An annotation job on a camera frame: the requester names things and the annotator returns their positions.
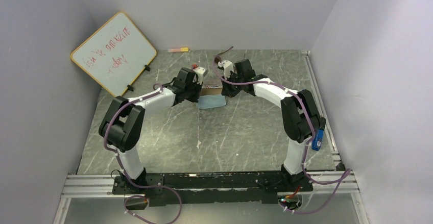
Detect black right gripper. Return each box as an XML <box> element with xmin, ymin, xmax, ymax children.
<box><xmin>221</xmin><ymin>71</ymin><xmax>244</xmax><ymax>98</ymax></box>

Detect light blue cloth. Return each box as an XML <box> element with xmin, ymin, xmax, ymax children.
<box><xmin>197</xmin><ymin>94</ymin><xmax>226</xmax><ymax>109</ymax></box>

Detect brown sunglasses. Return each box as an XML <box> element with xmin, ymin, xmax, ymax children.
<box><xmin>213</xmin><ymin>46</ymin><xmax>233</xmax><ymax>64</ymax></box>

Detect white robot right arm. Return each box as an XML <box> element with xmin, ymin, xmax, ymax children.
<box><xmin>213</xmin><ymin>56</ymin><xmax>326</xmax><ymax>191</ymax></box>

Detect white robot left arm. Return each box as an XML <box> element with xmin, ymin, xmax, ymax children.
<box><xmin>99</xmin><ymin>67</ymin><xmax>207</xmax><ymax>193</ymax></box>

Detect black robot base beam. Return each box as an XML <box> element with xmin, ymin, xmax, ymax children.
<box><xmin>112</xmin><ymin>169</ymin><xmax>313</xmax><ymax>207</ymax></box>

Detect pink yellow marker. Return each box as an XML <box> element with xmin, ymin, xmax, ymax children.
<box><xmin>167</xmin><ymin>47</ymin><xmax>189</xmax><ymax>53</ymax></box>

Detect yellow framed whiteboard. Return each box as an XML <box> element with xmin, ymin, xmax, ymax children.
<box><xmin>70</xmin><ymin>11</ymin><xmax>157</xmax><ymax>96</ymax></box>

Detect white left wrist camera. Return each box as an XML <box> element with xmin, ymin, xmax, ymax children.
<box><xmin>192</xmin><ymin>64</ymin><xmax>208</xmax><ymax>85</ymax></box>

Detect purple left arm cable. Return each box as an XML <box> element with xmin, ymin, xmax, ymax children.
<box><xmin>102</xmin><ymin>83</ymin><xmax>183</xmax><ymax>224</ymax></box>

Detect aluminium frame rail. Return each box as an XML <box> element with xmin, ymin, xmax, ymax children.
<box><xmin>53</xmin><ymin>151</ymin><xmax>370</xmax><ymax>223</ymax></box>

